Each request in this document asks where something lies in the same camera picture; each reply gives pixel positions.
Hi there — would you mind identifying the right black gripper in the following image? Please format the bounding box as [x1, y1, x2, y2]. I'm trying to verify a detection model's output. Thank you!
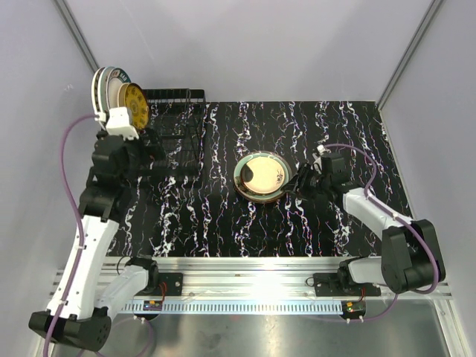
[280, 163, 330, 202]

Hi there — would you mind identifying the yellow patterned small plate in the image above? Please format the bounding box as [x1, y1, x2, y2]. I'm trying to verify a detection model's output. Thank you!
[121, 83, 149, 130]

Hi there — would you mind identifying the small cream floral plate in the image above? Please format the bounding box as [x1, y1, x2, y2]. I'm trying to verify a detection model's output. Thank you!
[117, 83, 129, 107]

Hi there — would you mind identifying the white plate watermelon pattern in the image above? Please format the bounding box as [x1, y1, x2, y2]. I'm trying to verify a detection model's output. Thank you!
[94, 66, 115, 112]

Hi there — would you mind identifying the white plate dark green rim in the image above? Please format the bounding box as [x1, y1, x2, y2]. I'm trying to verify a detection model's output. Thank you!
[106, 67, 131, 111]

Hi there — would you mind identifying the cream plate dark floral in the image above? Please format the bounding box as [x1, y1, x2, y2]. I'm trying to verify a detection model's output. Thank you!
[238, 152, 289, 196]

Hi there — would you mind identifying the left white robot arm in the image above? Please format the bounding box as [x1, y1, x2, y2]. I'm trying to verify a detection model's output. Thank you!
[28, 131, 160, 352]

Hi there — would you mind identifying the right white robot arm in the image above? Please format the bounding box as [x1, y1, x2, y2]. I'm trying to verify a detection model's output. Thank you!
[283, 152, 446, 295]

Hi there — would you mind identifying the stack of remaining plates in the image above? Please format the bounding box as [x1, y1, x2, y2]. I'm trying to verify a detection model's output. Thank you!
[233, 151, 292, 204]

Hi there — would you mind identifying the black marble pattern mat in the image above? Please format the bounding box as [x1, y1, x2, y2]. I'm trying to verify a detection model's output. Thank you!
[107, 101, 411, 257]

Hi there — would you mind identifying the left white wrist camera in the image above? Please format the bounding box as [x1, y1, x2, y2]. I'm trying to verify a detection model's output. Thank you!
[94, 106, 139, 141]

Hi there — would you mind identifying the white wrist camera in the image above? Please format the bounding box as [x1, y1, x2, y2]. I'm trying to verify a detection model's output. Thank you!
[94, 106, 139, 141]
[312, 145, 331, 170]

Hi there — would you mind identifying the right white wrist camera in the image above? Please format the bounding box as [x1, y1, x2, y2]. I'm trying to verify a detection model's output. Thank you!
[312, 145, 331, 170]

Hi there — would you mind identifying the black wire dish rack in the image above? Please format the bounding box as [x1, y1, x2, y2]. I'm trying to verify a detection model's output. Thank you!
[137, 89, 206, 178]

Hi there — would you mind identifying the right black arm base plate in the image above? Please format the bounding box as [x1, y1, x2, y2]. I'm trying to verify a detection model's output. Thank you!
[310, 273, 382, 298]

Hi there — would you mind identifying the aluminium mounting rail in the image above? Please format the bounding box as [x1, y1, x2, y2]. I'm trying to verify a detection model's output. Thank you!
[50, 256, 453, 302]

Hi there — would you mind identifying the left aluminium frame post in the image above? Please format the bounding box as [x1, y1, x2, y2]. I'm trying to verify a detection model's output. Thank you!
[52, 0, 100, 73]

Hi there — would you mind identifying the aluminium frame post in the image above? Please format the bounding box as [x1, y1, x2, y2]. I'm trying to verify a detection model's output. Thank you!
[52, 0, 100, 73]
[376, 0, 446, 111]

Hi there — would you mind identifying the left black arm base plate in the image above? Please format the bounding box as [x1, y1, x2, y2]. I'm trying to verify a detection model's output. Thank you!
[137, 272, 184, 297]

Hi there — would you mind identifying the white slotted cable duct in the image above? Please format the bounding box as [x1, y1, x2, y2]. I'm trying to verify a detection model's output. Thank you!
[121, 299, 366, 316]

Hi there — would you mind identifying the right aluminium frame post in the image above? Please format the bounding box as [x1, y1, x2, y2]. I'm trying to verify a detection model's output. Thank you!
[376, 0, 446, 111]

